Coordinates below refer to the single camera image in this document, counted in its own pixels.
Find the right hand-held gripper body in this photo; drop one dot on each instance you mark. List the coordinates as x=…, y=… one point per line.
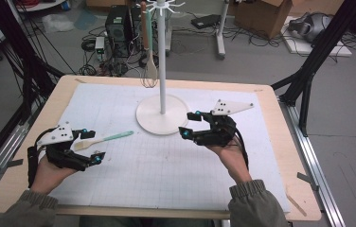
x=226, y=108

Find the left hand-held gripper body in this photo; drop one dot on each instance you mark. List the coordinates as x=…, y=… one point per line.
x=56, y=136

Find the white rack stand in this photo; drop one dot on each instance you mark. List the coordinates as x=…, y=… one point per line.
x=162, y=119

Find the person's left hand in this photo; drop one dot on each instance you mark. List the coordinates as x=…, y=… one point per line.
x=46, y=178

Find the person's right hand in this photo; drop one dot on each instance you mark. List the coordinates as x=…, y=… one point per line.
x=234, y=160

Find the white grid foam mat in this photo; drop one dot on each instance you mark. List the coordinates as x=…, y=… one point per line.
x=166, y=183

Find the white metal stand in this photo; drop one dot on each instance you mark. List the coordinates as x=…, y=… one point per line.
x=221, y=38

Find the black flat device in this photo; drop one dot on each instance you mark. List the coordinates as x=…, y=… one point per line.
x=204, y=21

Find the small white device green light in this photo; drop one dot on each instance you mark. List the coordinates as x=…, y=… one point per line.
x=99, y=42

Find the white floor board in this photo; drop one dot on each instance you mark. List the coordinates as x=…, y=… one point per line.
x=299, y=47

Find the cardboard box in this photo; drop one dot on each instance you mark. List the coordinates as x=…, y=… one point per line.
x=261, y=17

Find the black computer tower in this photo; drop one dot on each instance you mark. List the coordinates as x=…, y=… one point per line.
x=117, y=31
x=136, y=28

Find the clear plastic bag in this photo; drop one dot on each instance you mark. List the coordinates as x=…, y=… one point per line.
x=57, y=22

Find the thin wooden stick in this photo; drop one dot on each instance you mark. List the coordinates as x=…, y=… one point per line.
x=296, y=205

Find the grey headset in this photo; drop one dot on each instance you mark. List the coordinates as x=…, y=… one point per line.
x=315, y=26

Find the white round table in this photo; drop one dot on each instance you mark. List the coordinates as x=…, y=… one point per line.
x=40, y=5

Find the grey metal bracket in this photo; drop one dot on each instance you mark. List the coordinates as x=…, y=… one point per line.
x=305, y=178
x=13, y=163

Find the black metal frame strut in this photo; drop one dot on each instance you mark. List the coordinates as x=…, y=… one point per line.
x=21, y=47
x=324, y=41

